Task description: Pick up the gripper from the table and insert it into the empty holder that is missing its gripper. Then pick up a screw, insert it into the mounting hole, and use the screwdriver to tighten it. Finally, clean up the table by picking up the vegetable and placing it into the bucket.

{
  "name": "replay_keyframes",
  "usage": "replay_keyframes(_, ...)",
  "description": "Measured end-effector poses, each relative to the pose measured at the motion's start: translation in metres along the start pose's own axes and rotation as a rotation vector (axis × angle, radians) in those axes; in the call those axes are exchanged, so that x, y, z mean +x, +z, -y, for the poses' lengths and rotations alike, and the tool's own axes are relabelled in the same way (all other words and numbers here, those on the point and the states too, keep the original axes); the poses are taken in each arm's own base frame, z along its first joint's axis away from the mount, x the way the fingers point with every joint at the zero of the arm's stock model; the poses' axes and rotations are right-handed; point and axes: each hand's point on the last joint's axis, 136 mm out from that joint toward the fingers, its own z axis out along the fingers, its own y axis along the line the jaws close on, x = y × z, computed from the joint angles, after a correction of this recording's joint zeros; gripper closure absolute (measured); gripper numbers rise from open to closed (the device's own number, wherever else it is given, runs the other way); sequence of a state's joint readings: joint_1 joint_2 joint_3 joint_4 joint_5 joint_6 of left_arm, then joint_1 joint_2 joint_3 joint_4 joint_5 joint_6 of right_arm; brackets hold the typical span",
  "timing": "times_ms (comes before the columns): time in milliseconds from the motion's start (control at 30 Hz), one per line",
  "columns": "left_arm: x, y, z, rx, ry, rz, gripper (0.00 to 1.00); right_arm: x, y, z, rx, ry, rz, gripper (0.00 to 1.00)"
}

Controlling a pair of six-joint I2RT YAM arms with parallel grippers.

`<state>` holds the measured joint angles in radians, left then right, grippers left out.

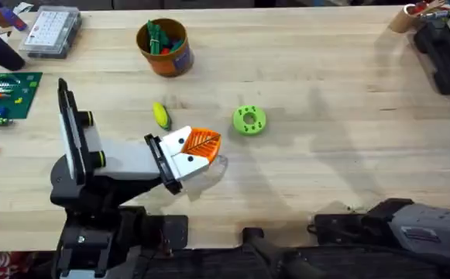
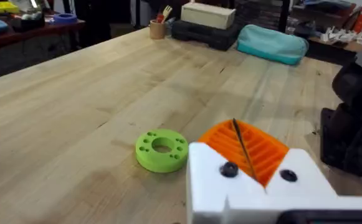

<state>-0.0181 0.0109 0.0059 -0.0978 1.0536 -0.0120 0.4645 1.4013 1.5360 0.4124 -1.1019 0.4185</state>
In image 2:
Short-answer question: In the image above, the white orange left gripper right finger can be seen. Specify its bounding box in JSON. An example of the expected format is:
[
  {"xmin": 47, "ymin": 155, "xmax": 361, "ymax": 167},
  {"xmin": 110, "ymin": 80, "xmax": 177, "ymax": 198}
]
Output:
[{"xmin": 234, "ymin": 119, "xmax": 340, "ymax": 224}]

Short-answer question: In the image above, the white orange left gripper left finger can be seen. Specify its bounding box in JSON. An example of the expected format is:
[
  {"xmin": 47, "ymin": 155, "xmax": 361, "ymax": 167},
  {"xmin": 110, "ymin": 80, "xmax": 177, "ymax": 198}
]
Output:
[{"xmin": 186, "ymin": 119, "xmax": 267, "ymax": 224}]

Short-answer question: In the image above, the beige rectangular box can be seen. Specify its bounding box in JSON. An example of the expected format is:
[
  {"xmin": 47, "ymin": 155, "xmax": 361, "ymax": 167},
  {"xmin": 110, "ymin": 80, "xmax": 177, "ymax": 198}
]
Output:
[{"xmin": 180, "ymin": 1, "xmax": 237, "ymax": 30}]

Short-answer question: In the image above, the teal soft zip bag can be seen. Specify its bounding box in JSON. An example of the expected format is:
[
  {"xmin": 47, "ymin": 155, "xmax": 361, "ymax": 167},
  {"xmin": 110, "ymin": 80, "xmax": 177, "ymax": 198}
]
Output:
[{"xmin": 236, "ymin": 24, "xmax": 310, "ymax": 67}]

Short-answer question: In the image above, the heap of white parts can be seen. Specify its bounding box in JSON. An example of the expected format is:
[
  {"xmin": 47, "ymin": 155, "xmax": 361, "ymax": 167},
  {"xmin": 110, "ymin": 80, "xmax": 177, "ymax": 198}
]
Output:
[{"xmin": 319, "ymin": 26, "xmax": 362, "ymax": 45}]

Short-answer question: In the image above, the yellow tray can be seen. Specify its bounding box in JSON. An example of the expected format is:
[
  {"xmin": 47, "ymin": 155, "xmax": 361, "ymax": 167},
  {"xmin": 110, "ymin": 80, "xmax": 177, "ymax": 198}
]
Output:
[{"xmin": 0, "ymin": 1, "xmax": 20, "ymax": 14}]

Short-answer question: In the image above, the wooden cup with utensils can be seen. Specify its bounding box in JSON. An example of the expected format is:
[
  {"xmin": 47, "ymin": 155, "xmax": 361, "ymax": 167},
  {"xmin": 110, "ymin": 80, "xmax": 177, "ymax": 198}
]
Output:
[{"xmin": 149, "ymin": 4, "xmax": 173, "ymax": 40}]

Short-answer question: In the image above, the green disc with holes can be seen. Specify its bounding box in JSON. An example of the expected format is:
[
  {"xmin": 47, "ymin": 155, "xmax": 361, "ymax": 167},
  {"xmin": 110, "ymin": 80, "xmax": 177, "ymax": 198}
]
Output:
[{"xmin": 135, "ymin": 128, "xmax": 189, "ymax": 174}]

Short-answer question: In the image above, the blue tape roll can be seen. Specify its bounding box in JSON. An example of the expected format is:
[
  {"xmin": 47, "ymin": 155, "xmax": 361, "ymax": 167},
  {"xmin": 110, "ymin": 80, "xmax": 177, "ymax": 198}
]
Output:
[{"xmin": 53, "ymin": 12, "xmax": 79, "ymax": 25}]

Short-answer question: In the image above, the black tool case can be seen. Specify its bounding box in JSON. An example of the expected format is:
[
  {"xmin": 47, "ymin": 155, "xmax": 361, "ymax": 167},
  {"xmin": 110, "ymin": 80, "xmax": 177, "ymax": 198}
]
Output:
[{"xmin": 171, "ymin": 19, "xmax": 240, "ymax": 52}]

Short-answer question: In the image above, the orange box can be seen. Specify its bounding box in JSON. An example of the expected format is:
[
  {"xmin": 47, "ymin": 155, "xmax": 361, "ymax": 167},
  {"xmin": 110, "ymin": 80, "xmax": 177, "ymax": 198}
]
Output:
[{"xmin": 352, "ymin": 6, "xmax": 362, "ymax": 34}]

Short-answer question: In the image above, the brown side table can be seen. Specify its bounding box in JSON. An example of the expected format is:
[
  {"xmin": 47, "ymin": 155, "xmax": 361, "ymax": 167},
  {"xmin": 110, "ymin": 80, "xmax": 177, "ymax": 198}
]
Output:
[{"xmin": 0, "ymin": 18, "xmax": 86, "ymax": 52}]

